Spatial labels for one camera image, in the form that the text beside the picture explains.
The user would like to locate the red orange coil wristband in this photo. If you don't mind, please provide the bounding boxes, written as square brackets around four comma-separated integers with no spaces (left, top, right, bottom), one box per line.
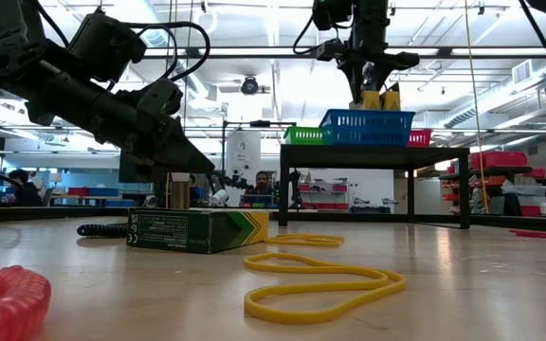
[0,264,52,341]

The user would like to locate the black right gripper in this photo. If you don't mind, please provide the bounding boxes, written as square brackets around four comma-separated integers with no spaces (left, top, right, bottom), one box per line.
[318,40,420,103]

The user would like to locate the red rubber band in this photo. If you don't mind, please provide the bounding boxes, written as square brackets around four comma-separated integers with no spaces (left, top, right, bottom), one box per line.
[509,228,546,243]

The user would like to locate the large red bin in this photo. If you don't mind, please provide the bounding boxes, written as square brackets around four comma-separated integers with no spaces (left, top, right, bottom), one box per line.
[470,151,529,171]

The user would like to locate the black perforated metal shelf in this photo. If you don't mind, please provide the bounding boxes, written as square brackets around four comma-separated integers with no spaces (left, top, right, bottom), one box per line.
[278,144,472,231]

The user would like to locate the white bulb brass lamp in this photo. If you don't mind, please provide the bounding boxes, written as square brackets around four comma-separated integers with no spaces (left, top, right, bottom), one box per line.
[166,172,193,210]

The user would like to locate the blue plastic basket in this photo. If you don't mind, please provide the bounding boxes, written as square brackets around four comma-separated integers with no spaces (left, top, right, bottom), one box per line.
[318,108,416,147]

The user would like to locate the black storage rack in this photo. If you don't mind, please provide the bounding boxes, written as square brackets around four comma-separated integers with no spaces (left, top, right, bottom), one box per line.
[438,165,546,217]

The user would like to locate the green plastic basket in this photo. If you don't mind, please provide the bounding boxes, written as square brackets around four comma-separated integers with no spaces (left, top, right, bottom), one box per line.
[282,125,324,146]

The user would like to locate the black stand frame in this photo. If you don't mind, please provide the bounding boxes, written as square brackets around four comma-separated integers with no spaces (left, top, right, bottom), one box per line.
[220,119,298,209]

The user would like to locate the clear plastic bins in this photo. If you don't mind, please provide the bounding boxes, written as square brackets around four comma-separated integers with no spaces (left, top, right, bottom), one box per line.
[502,179,546,198]

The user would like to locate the red plastic basket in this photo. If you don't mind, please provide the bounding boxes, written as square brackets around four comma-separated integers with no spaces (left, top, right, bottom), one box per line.
[408,129,433,148]

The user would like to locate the green blue crayon box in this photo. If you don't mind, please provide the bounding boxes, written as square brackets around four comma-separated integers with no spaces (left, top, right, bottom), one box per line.
[379,82,402,112]
[125,206,271,256]

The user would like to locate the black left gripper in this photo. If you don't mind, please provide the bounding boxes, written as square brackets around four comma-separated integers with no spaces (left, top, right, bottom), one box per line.
[40,80,216,174]

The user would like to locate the black coil wristband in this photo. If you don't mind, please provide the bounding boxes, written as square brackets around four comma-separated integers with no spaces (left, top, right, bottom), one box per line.
[76,222,130,240]

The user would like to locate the yellow rubber band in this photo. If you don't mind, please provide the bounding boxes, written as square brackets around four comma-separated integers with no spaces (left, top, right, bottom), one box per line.
[263,232,347,249]
[243,252,409,326]

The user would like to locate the white ceiling vent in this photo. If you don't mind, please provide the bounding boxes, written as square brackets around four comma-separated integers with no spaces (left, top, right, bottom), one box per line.
[511,59,535,85]

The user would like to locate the white pillar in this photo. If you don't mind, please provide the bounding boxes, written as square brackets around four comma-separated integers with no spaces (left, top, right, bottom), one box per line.
[225,131,263,190]

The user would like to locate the person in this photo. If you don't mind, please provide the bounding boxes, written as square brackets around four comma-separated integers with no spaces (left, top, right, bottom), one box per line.
[244,170,279,209]
[6,168,45,207]

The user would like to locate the yellow hanging rope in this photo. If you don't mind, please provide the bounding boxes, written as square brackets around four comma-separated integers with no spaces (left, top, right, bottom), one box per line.
[464,0,491,214]

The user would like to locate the white hanging loop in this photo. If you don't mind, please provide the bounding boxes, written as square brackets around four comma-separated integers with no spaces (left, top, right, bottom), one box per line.
[194,9,218,37]

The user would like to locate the black ceiling camera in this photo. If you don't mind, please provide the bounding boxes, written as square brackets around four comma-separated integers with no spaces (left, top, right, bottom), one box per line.
[240,75,260,96]

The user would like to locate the black ceiling beam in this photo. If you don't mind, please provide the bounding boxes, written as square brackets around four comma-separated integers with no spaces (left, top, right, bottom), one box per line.
[0,45,546,61]

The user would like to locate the red bin row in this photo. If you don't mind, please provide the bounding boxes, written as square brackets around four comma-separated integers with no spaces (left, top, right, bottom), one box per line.
[296,183,350,193]

